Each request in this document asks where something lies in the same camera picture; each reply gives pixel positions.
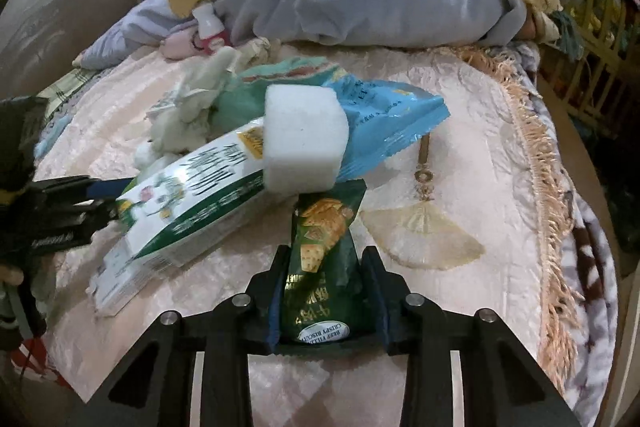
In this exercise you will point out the white green tissue packet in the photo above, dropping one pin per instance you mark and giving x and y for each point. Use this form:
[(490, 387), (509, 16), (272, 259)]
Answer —
[(200, 202)]

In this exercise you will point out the pink cloth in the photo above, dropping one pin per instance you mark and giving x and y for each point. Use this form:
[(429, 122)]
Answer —
[(175, 47)]

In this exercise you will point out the plaid cloth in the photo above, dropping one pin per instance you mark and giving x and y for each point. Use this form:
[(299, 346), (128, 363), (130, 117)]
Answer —
[(70, 87)]

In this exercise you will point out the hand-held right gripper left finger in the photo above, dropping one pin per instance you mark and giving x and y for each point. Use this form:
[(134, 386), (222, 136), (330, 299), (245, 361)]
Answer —
[(273, 317)]

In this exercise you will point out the grey blanket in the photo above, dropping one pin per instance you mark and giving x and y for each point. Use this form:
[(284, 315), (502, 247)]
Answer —
[(390, 2)]

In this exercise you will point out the small white pink-label bottle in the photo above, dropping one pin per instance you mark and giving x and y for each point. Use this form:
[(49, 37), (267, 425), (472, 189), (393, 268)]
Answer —
[(210, 29)]

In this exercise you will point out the green cloth item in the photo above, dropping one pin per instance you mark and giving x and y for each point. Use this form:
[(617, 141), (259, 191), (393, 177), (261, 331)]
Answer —
[(240, 107)]

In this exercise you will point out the teal cloth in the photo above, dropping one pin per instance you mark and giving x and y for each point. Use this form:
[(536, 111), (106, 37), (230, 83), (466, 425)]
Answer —
[(566, 32)]

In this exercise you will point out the wooden crib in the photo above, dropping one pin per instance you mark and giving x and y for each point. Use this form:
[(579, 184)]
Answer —
[(590, 72)]

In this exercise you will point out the green biscuit packet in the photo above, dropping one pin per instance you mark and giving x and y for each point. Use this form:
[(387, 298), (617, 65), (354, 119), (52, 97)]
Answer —
[(320, 237)]

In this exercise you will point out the brown white patterned blanket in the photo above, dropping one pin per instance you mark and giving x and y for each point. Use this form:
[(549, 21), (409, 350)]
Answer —
[(590, 267)]

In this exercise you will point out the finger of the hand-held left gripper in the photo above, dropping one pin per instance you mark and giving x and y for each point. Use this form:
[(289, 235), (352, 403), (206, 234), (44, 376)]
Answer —
[(97, 213), (105, 188)]

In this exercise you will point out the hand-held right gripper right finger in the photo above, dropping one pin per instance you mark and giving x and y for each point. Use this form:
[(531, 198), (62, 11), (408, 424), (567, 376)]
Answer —
[(383, 312)]

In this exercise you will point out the blue snack packet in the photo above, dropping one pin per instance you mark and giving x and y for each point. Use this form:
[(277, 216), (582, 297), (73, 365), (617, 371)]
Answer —
[(385, 117)]

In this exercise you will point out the white foam block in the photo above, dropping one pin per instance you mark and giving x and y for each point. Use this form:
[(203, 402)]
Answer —
[(305, 137)]

